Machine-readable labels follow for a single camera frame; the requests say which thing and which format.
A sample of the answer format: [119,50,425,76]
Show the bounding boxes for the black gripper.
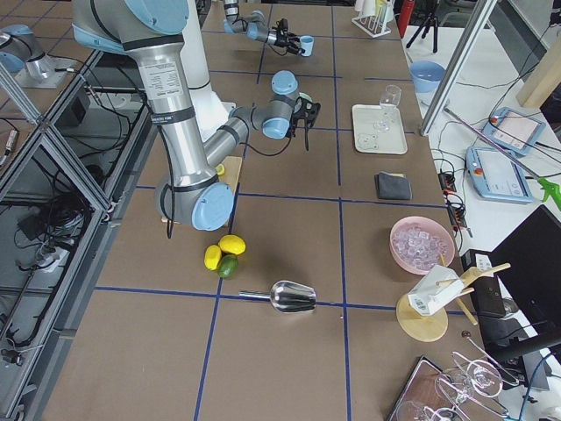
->
[294,98,321,130]
[273,18,306,56]

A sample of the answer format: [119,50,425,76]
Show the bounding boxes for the light blue plastic cup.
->
[300,35,315,57]

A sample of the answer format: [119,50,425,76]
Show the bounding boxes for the light green bowl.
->
[299,92,313,102]

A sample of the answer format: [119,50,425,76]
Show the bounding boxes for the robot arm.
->
[73,1,321,231]
[223,0,313,57]

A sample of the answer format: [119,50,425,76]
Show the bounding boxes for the blue bowl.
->
[409,61,446,93]

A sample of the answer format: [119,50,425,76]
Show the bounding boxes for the pink bowl of ice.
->
[389,216,456,275]

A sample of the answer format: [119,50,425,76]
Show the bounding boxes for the steel ice scoop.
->
[238,280,316,313]

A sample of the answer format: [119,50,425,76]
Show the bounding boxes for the cream bear tray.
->
[352,104,408,155]

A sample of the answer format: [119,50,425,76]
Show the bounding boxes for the clear wine glass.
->
[373,84,401,132]

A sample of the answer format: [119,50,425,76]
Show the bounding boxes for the wooden cutting board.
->
[154,156,242,231]

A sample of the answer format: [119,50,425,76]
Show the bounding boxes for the black tripod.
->
[406,11,439,54]

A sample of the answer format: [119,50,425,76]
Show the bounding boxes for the yellow lemon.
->
[203,245,223,271]
[218,234,246,255]

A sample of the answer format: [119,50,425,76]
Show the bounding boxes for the green lime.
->
[217,254,238,279]

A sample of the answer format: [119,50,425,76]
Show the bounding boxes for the blue teach pendant near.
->
[465,146,534,203]

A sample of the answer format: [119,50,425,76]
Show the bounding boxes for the blue teach pendant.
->
[483,107,545,157]
[465,146,534,203]

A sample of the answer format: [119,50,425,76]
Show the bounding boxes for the blue teach pendant far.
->
[483,107,545,157]

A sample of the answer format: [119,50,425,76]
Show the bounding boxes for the white carton box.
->
[407,265,464,316]

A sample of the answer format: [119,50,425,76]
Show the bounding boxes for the wooden mug stand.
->
[396,263,511,342]

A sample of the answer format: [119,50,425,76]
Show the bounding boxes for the green spray bottle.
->
[537,177,561,208]

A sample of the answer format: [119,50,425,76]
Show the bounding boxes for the black monitor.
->
[488,205,560,362]

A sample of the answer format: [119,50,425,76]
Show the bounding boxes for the hanging wine glasses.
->
[387,352,520,420]

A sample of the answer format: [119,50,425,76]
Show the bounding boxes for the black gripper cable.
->
[245,98,313,157]

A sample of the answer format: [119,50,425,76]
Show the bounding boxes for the white wire rack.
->
[352,0,394,39]

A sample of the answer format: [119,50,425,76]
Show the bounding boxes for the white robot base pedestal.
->
[181,0,231,142]

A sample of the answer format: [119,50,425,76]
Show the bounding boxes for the aluminium frame post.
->
[419,0,498,136]

